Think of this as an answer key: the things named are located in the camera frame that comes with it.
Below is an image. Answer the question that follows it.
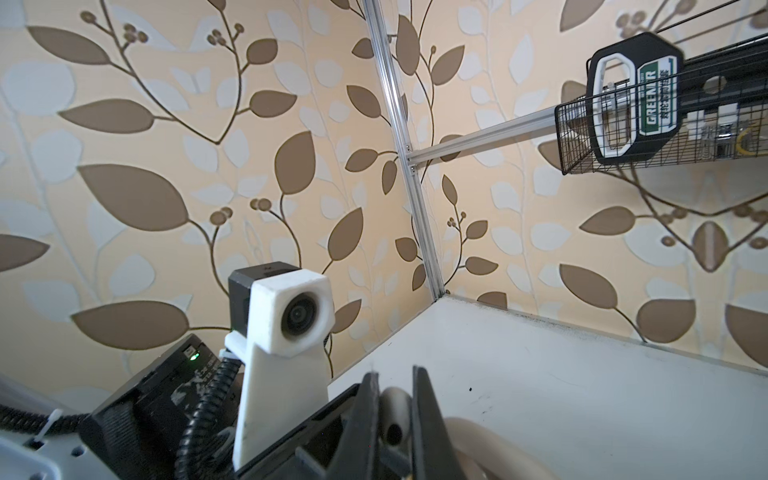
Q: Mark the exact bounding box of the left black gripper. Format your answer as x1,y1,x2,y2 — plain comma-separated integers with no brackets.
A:
236,384,412,479

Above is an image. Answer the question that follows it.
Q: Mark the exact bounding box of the white earbud charging case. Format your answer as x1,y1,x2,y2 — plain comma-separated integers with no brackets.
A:
445,417,558,479

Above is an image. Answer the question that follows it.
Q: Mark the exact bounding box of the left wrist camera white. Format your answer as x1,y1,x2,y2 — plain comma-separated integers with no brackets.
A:
225,262,335,469

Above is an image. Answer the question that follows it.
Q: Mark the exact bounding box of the white earbud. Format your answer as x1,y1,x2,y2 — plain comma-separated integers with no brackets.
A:
379,386,411,447

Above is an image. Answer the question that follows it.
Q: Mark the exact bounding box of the black socket set holder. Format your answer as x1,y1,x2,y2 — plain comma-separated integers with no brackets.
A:
585,31,768,166

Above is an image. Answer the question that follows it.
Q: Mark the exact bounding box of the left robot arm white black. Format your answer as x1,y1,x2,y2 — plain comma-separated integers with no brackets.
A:
1,333,451,479

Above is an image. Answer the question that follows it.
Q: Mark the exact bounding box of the back wire basket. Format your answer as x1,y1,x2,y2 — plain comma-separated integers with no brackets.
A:
554,1,767,174

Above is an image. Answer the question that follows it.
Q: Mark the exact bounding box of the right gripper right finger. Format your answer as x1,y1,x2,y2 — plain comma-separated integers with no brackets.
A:
411,366,465,480

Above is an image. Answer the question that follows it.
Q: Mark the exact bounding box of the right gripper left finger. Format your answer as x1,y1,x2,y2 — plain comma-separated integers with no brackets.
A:
326,372,380,480

